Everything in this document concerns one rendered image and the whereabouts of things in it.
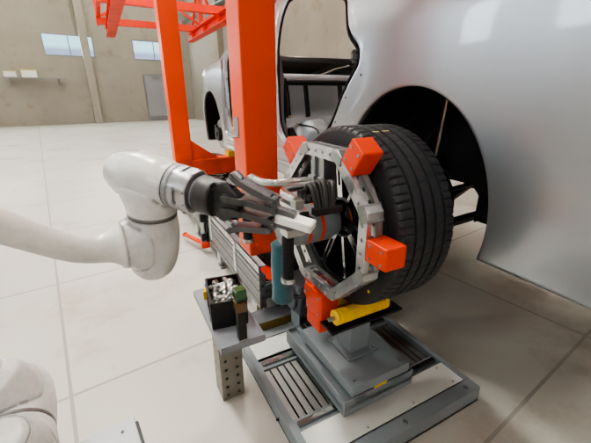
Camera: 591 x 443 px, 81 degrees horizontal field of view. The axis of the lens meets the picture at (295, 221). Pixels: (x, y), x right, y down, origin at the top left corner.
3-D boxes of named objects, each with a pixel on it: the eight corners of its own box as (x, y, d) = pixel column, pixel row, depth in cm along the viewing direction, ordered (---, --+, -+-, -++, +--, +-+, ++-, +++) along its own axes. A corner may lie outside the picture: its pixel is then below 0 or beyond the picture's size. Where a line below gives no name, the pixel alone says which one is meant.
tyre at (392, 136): (496, 250, 99) (395, 83, 122) (439, 269, 89) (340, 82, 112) (376, 308, 153) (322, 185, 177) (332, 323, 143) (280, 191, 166)
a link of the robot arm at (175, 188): (157, 170, 63) (185, 178, 61) (188, 157, 70) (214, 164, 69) (161, 214, 67) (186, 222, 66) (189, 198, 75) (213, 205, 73)
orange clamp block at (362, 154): (371, 174, 105) (384, 152, 98) (350, 177, 101) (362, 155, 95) (360, 158, 108) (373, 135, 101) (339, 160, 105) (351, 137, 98)
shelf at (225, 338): (266, 340, 128) (266, 333, 127) (221, 356, 120) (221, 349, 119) (229, 286, 164) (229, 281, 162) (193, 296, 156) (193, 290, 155)
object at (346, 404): (411, 385, 151) (413, 367, 148) (343, 419, 135) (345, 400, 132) (344, 322, 192) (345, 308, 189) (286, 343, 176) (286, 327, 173)
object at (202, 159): (244, 170, 361) (243, 137, 349) (194, 176, 338) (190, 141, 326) (239, 168, 375) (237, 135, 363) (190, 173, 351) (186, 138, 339)
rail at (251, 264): (273, 298, 199) (273, 265, 191) (259, 302, 195) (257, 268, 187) (186, 194, 403) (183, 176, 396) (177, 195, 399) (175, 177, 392)
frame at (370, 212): (375, 321, 114) (390, 156, 95) (359, 327, 111) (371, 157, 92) (296, 256, 159) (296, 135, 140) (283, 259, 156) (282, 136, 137)
